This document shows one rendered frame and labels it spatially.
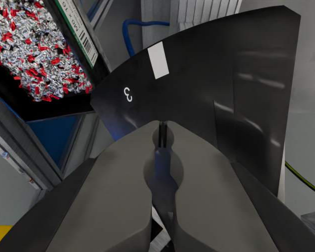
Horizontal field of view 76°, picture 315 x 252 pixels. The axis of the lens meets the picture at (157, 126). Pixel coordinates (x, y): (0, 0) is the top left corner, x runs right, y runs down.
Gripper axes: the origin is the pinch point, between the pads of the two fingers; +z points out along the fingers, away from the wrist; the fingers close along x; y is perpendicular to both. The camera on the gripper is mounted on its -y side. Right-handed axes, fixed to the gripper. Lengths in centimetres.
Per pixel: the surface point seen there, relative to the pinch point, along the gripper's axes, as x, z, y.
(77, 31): -11.7, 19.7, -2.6
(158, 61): -0.4, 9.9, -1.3
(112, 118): -5.9, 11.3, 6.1
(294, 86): 91, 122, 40
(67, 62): -14.5, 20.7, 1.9
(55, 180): -34, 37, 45
